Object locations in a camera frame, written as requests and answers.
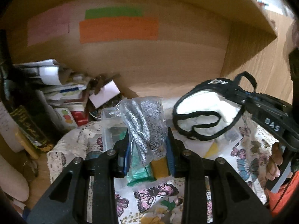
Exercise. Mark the dark glass bottle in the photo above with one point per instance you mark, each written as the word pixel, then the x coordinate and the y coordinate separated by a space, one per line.
pixel 22 103

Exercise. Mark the yellow sponge block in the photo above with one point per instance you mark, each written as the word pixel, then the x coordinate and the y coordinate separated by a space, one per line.
pixel 160 168

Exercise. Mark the orange paper strip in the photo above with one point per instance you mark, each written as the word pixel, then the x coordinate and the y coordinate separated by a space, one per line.
pixel 118 28

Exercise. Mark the grey knitted item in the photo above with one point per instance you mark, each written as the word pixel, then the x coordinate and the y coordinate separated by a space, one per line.
pixel 145 121

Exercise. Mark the clear plastic storage box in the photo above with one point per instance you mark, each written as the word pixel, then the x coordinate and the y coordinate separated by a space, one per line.
pixel 113 129

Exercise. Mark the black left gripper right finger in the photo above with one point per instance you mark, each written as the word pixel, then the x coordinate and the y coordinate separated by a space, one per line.
pixel 232 199

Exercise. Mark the green paper strip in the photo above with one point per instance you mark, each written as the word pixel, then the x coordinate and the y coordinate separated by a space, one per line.
pixel 122 11

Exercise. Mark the butterfly print tablecloth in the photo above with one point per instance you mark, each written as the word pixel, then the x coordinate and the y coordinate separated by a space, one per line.
pixel 247 148

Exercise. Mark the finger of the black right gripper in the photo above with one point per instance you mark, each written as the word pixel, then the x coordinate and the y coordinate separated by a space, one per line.
pixel 236 94

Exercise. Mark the pink paper strip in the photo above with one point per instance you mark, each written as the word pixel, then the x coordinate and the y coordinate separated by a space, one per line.
pixel 50 24

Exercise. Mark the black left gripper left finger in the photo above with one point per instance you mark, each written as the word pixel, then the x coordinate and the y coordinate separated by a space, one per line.
pixel 66 200

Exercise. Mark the pile of papers and books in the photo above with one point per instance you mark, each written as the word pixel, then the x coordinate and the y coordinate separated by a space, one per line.
pixel 71 99

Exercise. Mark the green knitted cloth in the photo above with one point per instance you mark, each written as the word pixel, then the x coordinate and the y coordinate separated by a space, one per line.
pixel 138 173

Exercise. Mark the wooden shelf unit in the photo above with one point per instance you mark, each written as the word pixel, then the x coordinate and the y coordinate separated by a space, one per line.
pixel 198 40

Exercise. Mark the person's right hand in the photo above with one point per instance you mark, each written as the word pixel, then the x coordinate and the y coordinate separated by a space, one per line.
pixel 275 160

